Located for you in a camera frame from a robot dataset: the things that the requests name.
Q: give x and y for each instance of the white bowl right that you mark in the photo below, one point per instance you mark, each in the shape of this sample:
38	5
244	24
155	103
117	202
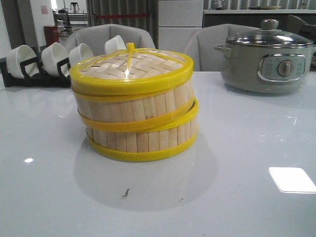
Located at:
113	44

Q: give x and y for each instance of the grey electric cooking pot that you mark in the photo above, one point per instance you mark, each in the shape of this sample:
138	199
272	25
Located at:
274	70

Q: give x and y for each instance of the grey counter shelf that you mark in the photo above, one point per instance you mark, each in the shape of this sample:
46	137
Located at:
254	17

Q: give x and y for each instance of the white bowl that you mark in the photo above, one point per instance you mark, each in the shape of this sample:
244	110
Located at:
113	44
15	57
51	56
80	53

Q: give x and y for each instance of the woven bamboo steamer lid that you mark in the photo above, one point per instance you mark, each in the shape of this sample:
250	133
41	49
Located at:
131	71

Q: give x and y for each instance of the black bowl rack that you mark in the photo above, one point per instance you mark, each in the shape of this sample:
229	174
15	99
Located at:
35	75

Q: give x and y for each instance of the grey chair right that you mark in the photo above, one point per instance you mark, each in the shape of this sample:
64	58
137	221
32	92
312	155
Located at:
200	45

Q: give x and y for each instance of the glass pot lid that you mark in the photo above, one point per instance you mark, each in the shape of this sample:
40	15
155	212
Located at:
270	36

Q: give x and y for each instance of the red cylinder container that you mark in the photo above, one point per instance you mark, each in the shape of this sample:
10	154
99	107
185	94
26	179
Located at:
51	34

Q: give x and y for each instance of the bamboo steamer tray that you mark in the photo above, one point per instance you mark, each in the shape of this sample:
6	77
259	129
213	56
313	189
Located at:
134	112
148	145

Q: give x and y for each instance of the grey chair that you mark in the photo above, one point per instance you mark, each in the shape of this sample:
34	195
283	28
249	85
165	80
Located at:
95	37
200	45

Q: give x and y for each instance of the white cabinet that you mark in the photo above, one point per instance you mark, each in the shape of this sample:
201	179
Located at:
177	20

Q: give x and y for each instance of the white bowl far left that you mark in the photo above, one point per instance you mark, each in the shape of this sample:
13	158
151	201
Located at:
15	57

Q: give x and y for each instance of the grey chair left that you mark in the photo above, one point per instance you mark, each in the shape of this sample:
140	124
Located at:
95	37

